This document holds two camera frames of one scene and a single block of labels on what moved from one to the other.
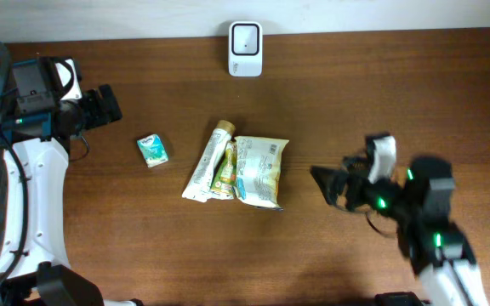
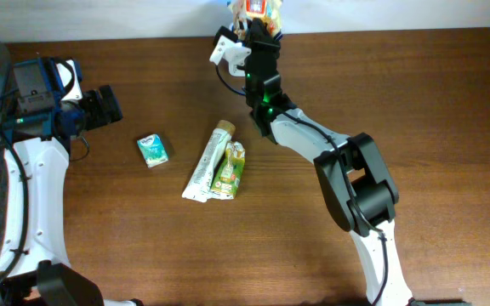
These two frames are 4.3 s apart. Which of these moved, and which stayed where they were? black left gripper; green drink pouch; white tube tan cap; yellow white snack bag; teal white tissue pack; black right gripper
Moved: yellow white snack bag; black right gripper
Stayed: green drink pouch; teal white tissue pack; black left gripper; white tube tan cap
